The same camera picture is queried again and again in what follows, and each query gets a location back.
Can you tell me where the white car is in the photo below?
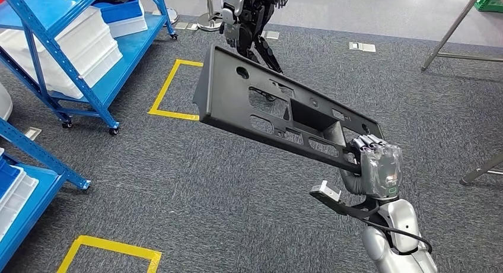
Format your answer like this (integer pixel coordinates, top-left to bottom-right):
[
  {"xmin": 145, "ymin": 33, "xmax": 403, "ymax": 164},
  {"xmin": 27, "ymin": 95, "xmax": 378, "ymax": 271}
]
[{"xmin": 0, "ymin": 82, "xmax": 13, "ymax": 122}]

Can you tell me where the black and silver humanoid robot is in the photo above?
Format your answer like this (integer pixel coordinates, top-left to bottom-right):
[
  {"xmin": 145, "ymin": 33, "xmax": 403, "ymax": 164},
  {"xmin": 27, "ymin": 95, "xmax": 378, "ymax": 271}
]
[{"xmin": 218, "ymin": 0, "xmax": 292, "ymax": 75}]

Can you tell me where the round silver stanchion base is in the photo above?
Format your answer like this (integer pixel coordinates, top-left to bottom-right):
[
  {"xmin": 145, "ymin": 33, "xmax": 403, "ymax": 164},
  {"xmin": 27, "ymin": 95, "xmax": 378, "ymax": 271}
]
[{"xmin": 152, "ymin": 8, "xmax": 180, "ymax": 25}]

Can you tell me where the yellow floor tape square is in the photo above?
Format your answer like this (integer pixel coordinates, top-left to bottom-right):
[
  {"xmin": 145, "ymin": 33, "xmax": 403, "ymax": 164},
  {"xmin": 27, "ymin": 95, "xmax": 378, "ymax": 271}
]
[{"xmin": 56, "ymin": 234, "xmax": 163, "ymax": 273}]

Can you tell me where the blue shelf rack on casters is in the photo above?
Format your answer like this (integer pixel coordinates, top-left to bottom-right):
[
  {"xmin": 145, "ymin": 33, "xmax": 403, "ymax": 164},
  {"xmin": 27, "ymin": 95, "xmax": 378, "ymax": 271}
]
[{"xmin": 0, "ymin": 0, "xmax": 179, "ymax": 138}]

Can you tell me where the blue metal shelf rack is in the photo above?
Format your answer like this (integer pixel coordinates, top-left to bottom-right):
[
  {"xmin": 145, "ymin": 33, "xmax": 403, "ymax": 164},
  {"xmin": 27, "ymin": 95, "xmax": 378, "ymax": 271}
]
[{"xmin": 0, "ymin": 118, "xmax": 92, "ymax": 273}]

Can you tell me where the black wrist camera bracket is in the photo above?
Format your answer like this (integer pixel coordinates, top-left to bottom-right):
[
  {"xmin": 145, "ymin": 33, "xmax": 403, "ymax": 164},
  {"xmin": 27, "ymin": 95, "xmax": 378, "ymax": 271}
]
[{"xmin": 309, "ymin": 191, "xmax": 380, "ymax": 220}]

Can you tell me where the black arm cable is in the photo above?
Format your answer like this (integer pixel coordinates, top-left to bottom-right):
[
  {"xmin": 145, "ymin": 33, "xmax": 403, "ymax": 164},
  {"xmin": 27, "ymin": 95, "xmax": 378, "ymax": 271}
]
[{"xmin": 359, "ymin": 216, "xmax": 433, "ymax": 255}]

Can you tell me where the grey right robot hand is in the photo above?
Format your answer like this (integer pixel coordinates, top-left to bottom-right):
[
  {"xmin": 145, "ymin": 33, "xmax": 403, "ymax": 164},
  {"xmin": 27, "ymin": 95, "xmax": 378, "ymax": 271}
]
[{"xmin": 339, "ymin": 134, "xmax": 403, "ymax": 201}]

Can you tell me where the silver stanchion post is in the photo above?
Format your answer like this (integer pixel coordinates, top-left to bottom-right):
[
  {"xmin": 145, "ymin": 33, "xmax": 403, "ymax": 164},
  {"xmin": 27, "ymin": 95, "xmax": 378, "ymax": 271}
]
[{"xmin": 196, "ymin": 0, "xmax": 224, "ymax": 32}]

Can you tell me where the black plastic panel part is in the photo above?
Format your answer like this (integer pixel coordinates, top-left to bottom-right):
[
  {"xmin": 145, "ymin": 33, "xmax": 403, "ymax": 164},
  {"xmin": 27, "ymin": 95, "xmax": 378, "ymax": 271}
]
[{"xmin": 192, "ymin": 44, "xmax": 386, "ymax": 176}]

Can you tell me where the green plastic crate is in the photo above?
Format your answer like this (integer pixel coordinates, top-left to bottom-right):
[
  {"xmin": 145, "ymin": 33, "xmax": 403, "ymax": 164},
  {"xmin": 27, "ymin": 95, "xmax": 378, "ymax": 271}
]
[{"xmin": 465, "ymin": 0, "xmax": 503, "ymax": 13}]

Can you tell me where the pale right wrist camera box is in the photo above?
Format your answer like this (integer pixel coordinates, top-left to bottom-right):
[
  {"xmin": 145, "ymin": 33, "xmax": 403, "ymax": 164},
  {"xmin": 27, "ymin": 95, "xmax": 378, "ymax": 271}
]
[{"xmin": 310, "ymin": 180, "xmax": 342, "ymax": 203}]

